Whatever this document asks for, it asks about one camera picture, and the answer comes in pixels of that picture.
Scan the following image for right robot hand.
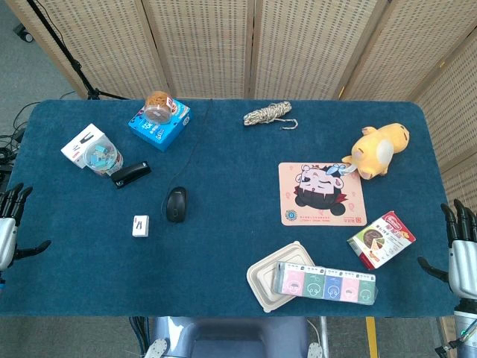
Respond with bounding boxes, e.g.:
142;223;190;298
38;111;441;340
417;199;477;299

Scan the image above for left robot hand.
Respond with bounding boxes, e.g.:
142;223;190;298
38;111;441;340
0;182;52;271

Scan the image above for black computer mouse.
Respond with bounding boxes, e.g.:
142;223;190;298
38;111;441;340
165;186;189;224

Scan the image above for cartoon print mouse pad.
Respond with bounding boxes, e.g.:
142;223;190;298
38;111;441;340
278;161;368;227

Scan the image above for white box with red label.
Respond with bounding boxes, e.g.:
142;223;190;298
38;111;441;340
60;123;106;170

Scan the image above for clear jar of colourful clips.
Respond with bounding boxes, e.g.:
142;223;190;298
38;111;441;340
83;134;124;178

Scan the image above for small white staple box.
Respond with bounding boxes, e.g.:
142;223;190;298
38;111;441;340
131;214;151;239

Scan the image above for black stapler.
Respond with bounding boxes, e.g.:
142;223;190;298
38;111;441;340
110;160;153;190

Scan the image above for multicolour tissue pack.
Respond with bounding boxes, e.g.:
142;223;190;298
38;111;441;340
271;260;379;307

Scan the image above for yellow plush toy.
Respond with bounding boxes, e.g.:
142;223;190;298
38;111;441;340
341;122;411;181

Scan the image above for blue cookie box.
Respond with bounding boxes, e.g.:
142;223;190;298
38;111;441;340
127;98;192;153

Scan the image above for black tripod stand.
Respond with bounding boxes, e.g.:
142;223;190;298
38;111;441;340
25;0;130;101

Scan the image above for clear jar of rubber bands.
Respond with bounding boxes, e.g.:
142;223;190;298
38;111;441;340
142;90;178;124

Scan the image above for beige takeaway container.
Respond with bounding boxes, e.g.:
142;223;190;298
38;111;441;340
245;240;318;314

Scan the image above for black caster wheel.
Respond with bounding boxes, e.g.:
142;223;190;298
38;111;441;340
12;23;35;43

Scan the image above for blue table cloth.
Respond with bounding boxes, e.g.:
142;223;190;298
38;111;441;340
0;98;459;318

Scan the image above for blue grey robot torso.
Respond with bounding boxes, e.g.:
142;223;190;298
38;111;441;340
144;315;326;358

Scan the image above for woven folding screen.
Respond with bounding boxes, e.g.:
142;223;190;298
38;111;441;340
4;0;477;212

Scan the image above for black floor cables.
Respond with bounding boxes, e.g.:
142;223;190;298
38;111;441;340
0;99;40;178

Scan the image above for black mouse cable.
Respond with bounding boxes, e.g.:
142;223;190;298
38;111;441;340
160;98;214;222

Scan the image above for twine rope bundle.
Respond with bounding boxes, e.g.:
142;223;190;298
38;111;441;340
242;101;300;131

